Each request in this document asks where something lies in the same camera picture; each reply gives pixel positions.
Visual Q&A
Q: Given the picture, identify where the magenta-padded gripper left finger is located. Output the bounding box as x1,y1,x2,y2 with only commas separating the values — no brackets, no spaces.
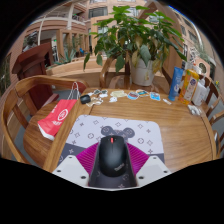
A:
52,142,101,188

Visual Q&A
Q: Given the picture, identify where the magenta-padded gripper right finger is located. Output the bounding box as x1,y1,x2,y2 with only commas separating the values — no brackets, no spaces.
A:
125,142,173,188

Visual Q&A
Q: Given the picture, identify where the black computer mouse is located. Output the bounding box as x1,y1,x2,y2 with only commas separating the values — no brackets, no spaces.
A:
98,134,128,178

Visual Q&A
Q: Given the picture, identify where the grey patterned mouse pad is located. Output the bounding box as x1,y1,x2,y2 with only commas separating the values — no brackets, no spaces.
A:
58,114,166,189

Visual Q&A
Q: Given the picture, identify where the wooden armchair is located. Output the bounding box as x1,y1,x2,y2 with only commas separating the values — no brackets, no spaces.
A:
208,109,224,159
99,57,133,89
199,75,218,118
0,74,89,168

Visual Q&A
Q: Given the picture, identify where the red paper bag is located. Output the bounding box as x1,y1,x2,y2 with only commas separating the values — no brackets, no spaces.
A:
37,82,81,142

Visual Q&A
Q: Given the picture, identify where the beige cutout sticker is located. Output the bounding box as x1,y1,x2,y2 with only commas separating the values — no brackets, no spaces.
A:
86,96,104,108

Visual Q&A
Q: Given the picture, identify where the small black pouch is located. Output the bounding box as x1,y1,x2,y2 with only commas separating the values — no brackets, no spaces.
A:
79,94,92,105

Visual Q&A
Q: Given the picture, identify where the clear plastic packet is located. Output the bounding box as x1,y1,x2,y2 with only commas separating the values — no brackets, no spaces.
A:
187,104,202,117

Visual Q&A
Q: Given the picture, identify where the round blue sticker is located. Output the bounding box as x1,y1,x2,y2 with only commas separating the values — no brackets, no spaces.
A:
127,91,140,101

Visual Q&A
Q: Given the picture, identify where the colourful sticker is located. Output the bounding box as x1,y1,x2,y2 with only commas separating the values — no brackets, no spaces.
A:
135,88,150,98

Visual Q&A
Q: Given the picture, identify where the cream rectangular sticker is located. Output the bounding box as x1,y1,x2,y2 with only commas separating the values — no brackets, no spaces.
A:
110,90,128,98

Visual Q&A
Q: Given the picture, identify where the blue tube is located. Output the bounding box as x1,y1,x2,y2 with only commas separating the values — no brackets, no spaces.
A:
167,66,184,102

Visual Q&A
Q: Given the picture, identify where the white pump bottle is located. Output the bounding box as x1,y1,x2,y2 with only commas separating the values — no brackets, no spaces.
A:
191,78,211,107

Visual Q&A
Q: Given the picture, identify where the yellow liquid bottle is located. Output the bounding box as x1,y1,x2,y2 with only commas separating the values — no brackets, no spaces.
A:
177,68,200,106

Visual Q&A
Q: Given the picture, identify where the wooden planter bench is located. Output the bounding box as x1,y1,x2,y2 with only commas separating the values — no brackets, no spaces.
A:
45,58,134,88

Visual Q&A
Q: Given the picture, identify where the spiky green agave plant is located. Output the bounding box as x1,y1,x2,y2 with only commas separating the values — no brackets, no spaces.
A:
54,48,77,67

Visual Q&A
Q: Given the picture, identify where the white stone statue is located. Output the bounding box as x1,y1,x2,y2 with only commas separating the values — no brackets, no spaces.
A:
189,46,198,63

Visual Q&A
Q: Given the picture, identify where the dark bust statue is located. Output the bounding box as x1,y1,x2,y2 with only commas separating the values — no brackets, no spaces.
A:
22,31,38,53

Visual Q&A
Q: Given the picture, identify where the green potted plant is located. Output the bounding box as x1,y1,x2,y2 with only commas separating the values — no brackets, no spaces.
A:
83,4,188,88

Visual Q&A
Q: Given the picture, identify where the dark red wooden pedestal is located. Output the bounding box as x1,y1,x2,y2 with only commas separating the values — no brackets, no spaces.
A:
12,42,54,108

